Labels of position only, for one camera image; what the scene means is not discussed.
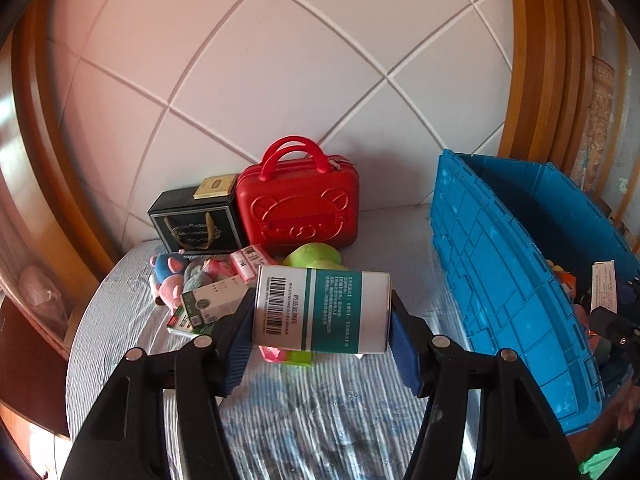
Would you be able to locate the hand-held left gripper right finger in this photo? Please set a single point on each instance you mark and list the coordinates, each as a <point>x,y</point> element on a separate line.
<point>405,360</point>

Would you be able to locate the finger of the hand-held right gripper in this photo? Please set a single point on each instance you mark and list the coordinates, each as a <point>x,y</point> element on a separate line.
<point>630,292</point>
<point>617,332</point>

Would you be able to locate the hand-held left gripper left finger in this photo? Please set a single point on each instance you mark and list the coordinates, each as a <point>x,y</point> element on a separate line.
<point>239,360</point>

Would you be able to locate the white paper box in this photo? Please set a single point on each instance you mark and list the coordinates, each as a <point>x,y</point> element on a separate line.
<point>604,285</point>

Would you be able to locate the white teal medicine box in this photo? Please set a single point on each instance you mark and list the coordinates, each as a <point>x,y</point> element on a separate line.
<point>325,310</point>

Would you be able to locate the blue plastic container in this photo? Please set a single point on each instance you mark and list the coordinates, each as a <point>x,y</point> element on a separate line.
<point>500,270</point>

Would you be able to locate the pink plastic toy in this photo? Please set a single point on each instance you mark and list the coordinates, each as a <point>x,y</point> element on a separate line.
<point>272,355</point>

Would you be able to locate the lime green toy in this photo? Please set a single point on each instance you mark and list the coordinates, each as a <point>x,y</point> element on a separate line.
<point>298,358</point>

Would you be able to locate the white green carton box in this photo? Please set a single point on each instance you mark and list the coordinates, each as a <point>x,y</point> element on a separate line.
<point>215,302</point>

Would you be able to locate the small green carton box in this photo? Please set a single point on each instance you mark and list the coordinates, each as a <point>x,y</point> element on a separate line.
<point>187,322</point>

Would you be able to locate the striped tablecloth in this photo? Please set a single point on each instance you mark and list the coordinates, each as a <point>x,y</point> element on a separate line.
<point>300,420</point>

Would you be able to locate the grey plush toy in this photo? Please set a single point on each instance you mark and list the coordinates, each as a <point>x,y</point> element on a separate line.
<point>197,274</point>

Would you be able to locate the pink white medicine box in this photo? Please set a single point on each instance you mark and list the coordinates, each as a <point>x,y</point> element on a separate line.
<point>250,260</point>

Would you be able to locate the blue pink mouse plush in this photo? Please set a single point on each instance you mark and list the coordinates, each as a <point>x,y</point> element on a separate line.
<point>167,277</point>

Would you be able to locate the green plush toy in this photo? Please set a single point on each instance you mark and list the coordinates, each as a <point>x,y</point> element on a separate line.
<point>312,256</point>

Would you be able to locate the green cloth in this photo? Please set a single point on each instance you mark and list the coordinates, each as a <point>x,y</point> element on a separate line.
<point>607,462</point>

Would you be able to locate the black gift box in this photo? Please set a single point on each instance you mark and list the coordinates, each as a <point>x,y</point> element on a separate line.
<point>195,225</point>

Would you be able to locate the red toy suitcase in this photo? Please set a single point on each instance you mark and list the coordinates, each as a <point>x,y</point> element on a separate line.
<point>295,210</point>

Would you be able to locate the rolled patterned carpet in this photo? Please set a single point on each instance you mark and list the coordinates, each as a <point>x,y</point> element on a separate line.
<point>597,125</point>

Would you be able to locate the small gold box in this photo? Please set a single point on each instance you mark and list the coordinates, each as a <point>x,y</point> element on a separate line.
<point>216,187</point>

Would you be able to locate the wooden cabinet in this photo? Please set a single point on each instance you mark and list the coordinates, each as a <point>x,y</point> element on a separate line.
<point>30,370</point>

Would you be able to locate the wooden door frame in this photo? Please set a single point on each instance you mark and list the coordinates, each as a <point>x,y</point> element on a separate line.
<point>540,60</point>

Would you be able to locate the wooden wall trim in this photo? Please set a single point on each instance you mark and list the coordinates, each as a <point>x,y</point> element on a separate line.
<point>45,160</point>

